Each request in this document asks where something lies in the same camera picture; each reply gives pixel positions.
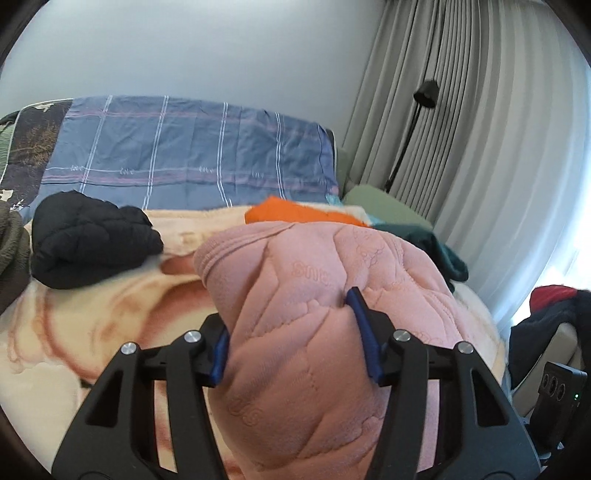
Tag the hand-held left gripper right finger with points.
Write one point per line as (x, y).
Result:
(364, 330)

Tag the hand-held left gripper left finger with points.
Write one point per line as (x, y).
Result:
(221, 355)

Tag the pink fleece garment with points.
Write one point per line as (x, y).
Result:
(300, 323)

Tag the beige chair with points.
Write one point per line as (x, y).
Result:
(567, 344)

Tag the dark teal hoodie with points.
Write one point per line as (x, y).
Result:
(438, 254)

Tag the green pillow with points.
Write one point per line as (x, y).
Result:
(383, 203)

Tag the cream pink printed blanket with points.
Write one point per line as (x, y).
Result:
(92, 314)

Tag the orange puffer jacket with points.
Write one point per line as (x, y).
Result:
(295, 213)

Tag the black puffer jacket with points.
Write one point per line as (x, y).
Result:
(87, 240)

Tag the blue plaid quilt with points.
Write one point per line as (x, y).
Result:
(184, 147)

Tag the grey pleated curtain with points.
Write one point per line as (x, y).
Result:
(485, 138)

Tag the olive brown garment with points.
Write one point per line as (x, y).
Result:
(11, 249)

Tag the black floor lamp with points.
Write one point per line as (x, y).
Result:
(425, 92)

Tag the dark floral pillow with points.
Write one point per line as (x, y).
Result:
(32, 143)

